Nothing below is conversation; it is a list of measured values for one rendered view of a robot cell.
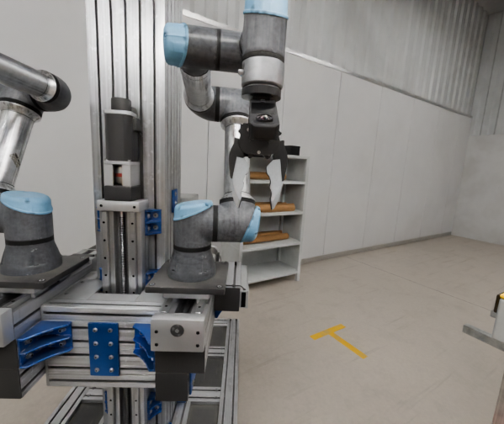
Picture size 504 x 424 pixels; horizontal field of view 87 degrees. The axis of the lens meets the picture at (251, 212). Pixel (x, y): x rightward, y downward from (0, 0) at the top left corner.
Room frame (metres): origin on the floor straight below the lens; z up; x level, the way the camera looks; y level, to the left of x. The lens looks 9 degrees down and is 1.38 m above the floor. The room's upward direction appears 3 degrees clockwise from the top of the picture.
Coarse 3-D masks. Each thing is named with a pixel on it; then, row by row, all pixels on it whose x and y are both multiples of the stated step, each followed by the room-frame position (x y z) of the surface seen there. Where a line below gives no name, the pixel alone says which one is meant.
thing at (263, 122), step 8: (256, 104) 0.46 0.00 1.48; (264, 104) 0.46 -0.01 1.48; (272, 104) 0.47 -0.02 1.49; (256, 112) 0.43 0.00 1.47; (264, 112) 0.43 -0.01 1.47; (272, 112) 0.44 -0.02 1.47; (248, 120) 0.43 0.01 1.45; (256, 120) 0.40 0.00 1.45; (264, 120) 0.40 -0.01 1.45; (272, 120) 0.40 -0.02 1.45; (248, 128) 0.40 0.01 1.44; (256, 128) 0.39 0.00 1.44; (264, 128) 0.39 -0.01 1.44; (272, 128) 0.39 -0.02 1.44; (248, 136) 0.41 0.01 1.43; (256, 136) 0.40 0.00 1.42; (264, 136) 0.40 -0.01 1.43; (272, 136) 0.40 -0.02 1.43
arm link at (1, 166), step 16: (0, 96) 0.89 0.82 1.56; (16, 96) 0.89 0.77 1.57; (16, 112) 0.89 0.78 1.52; (32, 112) 0.92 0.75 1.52; (0, 128) 0.86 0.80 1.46; (16, 128) 0.88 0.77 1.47; (32, 128) 0.94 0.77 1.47; (0, 144) 0.84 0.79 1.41; (16, 144) 0.87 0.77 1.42; (0, 160) 0.82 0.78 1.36; (16, 160) 0.86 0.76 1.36; (0, 176) 0.81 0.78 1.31; (16, 176) 0.86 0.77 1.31; (0, 192) 0.79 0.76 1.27
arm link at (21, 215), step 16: (16, 192) 0.79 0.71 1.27; (32, 192) 0.82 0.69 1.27; (0, 208) 0.73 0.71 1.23; (16, 208) 0.73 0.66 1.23; (32, 208) 0.75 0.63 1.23; (48, 208) 0.79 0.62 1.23; (0, 224) 0.73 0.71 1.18; (16, 224) 0.73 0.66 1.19; (32, 224) 0.74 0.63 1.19; (48, 224) 0.78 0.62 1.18; (16, 240) 0.73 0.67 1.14
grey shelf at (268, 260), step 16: (224, 160) 3.07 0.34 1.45; (256, 160) 3.30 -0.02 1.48; (288, 160) 3.51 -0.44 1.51; (304, 160) 3.25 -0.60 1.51; (224, 176) 3.06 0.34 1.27; (288, 176) 3.49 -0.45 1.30; (304, 176) 3.19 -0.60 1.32; (256, 192) 3.32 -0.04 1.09; (288, 192) 3.47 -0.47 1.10; (304, 192) 3.17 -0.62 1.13; (304, 208) 3.17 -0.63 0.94; (272, 224) 3.47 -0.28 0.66; (288, 224) 3.42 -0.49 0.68; (304, 224) 3.18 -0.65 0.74; (288, 240) 3.22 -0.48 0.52; (224, 256) 3.01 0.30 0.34; (240, 256) 2.71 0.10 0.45; (256, 256) 3.35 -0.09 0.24; (272, 256) 3.49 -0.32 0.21; (288, 256) 3.38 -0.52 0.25; (256, 272) 3.06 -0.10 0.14; (272, 272) 3.09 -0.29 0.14; (288, 272) 3.11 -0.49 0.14
